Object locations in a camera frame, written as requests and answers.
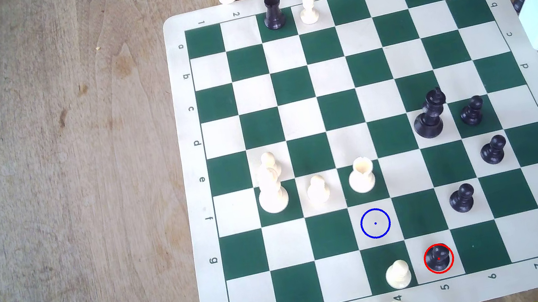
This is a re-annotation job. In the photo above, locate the black pawn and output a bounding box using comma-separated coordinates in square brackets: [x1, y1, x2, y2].
[457, 94, 488, 129]
[477, 133, 511, 167]
[423, 242, 455, 274]
[446, 182, 478, 215]

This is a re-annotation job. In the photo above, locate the green and white chess mat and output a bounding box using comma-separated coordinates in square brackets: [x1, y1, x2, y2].
[144, 0, 538, 302]

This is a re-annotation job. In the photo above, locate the white queen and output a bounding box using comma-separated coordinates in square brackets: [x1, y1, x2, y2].
[253, 164, 292, 217]

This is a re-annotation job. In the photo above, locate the white rook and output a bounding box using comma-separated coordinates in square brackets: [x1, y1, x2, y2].
[345, 155, 379, 196]

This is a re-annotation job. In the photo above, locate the black rook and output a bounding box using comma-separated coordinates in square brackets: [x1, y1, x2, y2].
[260, 0, 288, 32]

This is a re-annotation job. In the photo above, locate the black king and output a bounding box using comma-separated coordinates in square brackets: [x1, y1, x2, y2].
[407, 85, 453, 142]

